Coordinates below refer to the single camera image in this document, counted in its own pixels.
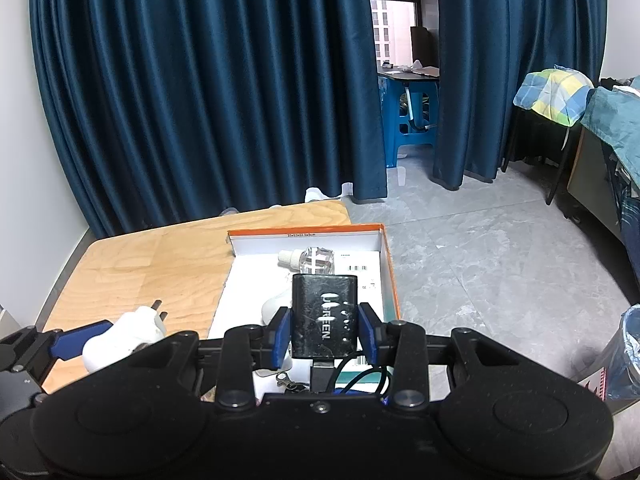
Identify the black chair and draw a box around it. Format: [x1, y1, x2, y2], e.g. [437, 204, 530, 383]
[500, 105, 586, 221]

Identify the orange box with white inside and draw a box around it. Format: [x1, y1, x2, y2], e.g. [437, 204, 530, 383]
[206, 223, 402, 401]

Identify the black power adapter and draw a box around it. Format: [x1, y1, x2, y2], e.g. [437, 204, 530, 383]
[291, 273, 361, 361]

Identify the window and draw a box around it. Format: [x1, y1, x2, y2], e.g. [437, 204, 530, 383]
[362, 0, 421, 68]

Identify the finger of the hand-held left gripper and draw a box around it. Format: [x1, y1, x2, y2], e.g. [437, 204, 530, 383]
[0, 319, 115, 363]

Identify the wooden bed frame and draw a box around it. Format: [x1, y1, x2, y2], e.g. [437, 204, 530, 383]
[567, 127, 631, 248]

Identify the white green-leaf plug-in heater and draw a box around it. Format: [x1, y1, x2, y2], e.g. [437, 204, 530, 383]
[81, 300, 167, 374]

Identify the small metal clasp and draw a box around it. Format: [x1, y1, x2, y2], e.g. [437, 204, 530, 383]
[275, 370, 311, 393]

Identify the grey balcony table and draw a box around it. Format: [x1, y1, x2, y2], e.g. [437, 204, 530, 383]
[377, 62, 442, 83]

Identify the plaid yellow blue cloth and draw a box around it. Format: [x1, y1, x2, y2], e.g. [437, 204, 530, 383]
[514, 65, 596, 128]

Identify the dark blue cloth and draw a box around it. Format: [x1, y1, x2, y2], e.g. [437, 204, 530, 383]
[605, 155, 640, 281]

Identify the green and white carton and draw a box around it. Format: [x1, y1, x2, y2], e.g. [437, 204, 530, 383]
[334, 251, 401, 386]

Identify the clear liquid refill bottle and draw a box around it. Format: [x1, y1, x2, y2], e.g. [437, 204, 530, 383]
[277, 245, 335, 277]

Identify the bin with blue bag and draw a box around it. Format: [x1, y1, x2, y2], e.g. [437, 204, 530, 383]
[602, 304, 640, 401]

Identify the plain white plug-in heater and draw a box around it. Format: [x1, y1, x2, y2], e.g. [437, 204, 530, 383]
[261, 296, 293, 328]

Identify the wide dark blue curtain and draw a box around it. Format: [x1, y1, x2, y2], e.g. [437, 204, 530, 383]
[27, 0, 388, 238]

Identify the teal cloth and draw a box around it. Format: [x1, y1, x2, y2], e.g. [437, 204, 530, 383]
[580, 85, 640, 186]

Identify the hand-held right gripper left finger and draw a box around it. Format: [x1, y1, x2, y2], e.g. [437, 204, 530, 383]
[132, 305, 296, 408]

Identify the narrow dark blue curtain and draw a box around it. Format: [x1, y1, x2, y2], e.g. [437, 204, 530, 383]
[432, 0, 608, 192]

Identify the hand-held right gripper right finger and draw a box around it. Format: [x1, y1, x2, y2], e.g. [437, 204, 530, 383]
[357, 302, 506, 408]

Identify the blue plastic stool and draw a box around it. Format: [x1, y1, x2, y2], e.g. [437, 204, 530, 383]
[380, 77, 441, 168]

